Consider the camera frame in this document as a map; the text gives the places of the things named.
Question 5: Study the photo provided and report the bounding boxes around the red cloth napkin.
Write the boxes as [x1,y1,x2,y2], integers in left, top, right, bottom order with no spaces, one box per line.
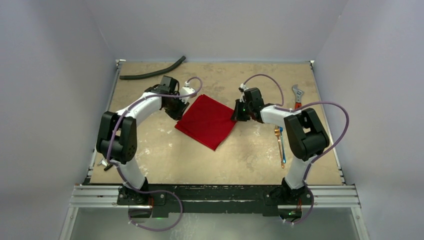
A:
[174,94,236,151]

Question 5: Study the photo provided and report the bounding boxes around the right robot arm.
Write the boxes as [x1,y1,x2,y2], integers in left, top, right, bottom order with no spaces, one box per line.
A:
[231,83,330,204]

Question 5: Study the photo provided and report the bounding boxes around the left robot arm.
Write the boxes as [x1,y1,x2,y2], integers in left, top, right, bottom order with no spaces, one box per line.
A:
[95,76,199,205]

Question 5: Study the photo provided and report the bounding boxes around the gold fork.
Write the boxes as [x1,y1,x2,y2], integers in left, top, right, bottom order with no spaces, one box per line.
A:
[274,125,286,169]

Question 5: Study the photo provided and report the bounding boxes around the blue utensil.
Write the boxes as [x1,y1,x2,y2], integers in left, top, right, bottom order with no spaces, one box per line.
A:
[278,126,287,165]

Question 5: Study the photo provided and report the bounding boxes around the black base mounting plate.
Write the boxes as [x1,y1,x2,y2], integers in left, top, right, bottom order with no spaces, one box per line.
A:
[117,183,313,218]

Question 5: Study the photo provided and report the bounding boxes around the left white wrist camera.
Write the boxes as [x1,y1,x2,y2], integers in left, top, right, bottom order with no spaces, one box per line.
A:
[179,81,197,104]

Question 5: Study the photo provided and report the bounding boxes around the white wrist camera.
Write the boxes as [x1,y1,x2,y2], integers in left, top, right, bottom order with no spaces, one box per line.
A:
[238,83,249,103]
[179,81,197,104]

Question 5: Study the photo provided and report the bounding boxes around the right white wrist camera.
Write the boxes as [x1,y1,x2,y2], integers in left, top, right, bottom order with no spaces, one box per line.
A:
[238,83,249,103]

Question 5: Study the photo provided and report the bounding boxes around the adjustable wrench orange handle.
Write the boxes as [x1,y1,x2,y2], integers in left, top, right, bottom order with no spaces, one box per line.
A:
[292,84,305,109]

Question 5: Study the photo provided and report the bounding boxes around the black corrugated hose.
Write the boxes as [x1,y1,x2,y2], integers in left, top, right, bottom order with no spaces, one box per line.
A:
[119,55,187,81]

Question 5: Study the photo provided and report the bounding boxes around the black handled pliers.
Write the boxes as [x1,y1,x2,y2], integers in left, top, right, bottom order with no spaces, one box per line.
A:
[97,158,113,172]

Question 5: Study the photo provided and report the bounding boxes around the aluminium frame rail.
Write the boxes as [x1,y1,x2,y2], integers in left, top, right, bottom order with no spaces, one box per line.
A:
[70,62,360,209]

